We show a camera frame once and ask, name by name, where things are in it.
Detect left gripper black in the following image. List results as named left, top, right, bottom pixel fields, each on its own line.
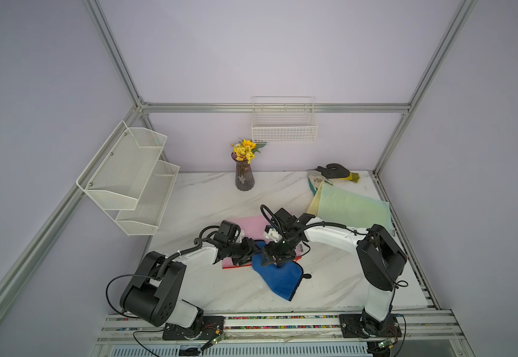
left=227, top=237, right=262, bottom=267

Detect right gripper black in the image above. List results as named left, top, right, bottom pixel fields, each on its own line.
left=260, top=230, right=301, bottom=265

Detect yellow mesh document bag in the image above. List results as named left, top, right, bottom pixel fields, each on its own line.
left=306, top=189, right=322, bottom=217

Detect pink mesh document bag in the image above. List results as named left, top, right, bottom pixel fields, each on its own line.
left=222, top=215, right=304, bottom=269

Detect green zipper mesh document bag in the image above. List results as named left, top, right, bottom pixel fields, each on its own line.
left=317, top=183, right=394, bottom=233

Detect blue microfiber cleaning cloth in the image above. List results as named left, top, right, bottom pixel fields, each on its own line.
left=251, top=253, right=312, bottom=301

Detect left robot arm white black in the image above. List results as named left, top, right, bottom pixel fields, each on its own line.
left=119, top=220, right=260, bottom=334

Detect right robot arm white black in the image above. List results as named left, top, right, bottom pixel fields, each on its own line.
left=260, top=205, right=408, bottom=323

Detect green white work glove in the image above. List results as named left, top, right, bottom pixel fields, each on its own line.
left=307, top=170, right=333, bottom=195

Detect dark purple glass vase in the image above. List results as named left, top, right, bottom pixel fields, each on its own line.
left=231, top=153, right=255, bottom=191

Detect black yellow work glove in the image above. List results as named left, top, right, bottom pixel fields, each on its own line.
left=315, top=164, right=360, bottom=183

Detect yellow artificial flowers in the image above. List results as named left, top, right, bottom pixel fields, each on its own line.
left=231, top=139, right=266, bottom=164

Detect white two-tier mesh shelf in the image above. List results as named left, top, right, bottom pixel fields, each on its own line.
left=76, top=121, right=180, bottom=236

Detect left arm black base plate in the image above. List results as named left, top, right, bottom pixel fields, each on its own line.
left=162, top=315, right=226, bottom=341

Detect white wire wall basket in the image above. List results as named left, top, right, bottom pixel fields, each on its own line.
left=251, top=96, right=318, bottom=144

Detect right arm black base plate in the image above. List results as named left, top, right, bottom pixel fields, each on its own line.
left=339, top=312, right=402, bottom=339

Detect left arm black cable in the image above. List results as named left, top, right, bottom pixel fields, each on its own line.
left=105, top=274, right=153, bottom=320

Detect aluminium frame rail base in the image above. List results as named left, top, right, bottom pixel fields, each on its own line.
left=92, top=309, right=474, bottom=356

